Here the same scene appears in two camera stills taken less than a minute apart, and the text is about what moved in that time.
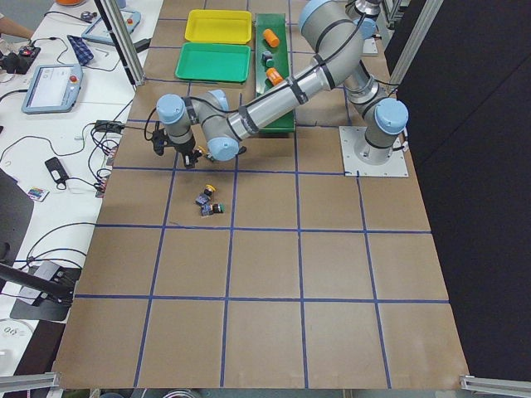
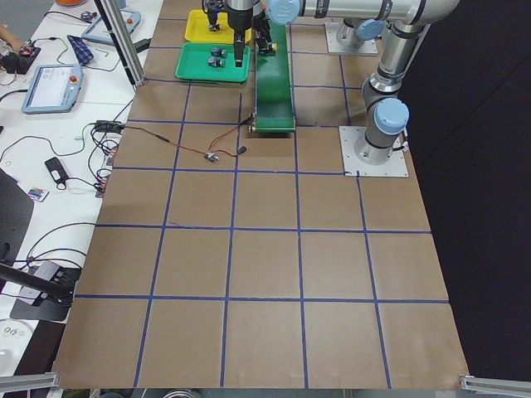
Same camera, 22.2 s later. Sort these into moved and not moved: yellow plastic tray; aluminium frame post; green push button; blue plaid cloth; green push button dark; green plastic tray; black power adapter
Moved: green push button; green push button dark
Not moved: blue plaid cloth; yellow plastic tray; black power adapter; aluminium frame post; green plastic tray
